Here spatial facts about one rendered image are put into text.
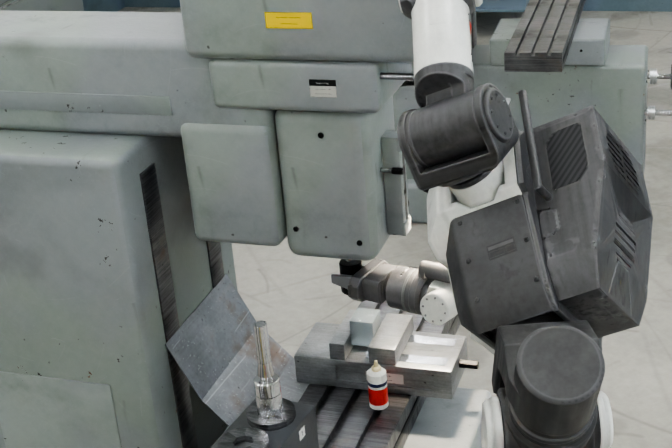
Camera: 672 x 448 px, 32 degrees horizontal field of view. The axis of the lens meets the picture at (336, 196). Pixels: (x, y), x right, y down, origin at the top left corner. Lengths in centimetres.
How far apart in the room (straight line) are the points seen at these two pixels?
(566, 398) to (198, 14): 105
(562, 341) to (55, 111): 126
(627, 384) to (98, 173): 253
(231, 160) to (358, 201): 26
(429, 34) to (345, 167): 51
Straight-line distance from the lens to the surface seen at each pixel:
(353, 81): 215
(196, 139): 231
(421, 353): 256
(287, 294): 503
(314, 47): 214
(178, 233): 254
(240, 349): 272
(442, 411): 265
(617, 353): 454
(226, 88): 225
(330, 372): 258
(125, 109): 237
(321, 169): 226
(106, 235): 237
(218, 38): 221
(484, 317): 175
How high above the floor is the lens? 236
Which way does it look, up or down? 24 degrees down
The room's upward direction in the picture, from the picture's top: 5 degrees counter-clockwise
